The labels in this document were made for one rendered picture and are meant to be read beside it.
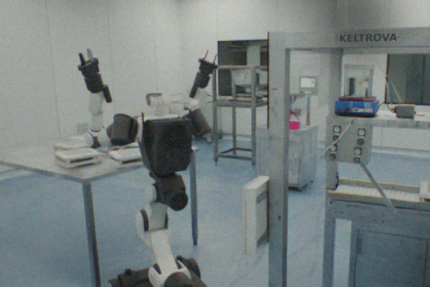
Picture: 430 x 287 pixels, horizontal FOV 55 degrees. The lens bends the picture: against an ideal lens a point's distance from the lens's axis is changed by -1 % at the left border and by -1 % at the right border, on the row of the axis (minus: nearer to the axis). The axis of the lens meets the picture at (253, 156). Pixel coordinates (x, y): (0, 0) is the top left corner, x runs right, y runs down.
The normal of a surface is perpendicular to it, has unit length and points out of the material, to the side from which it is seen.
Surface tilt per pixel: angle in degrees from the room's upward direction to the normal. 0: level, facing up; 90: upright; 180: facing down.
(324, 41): 90
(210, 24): 90
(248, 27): 90
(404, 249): 90
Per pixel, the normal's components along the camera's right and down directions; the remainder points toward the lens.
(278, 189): -0.39, 0.21
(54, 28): 0.89, 0.10
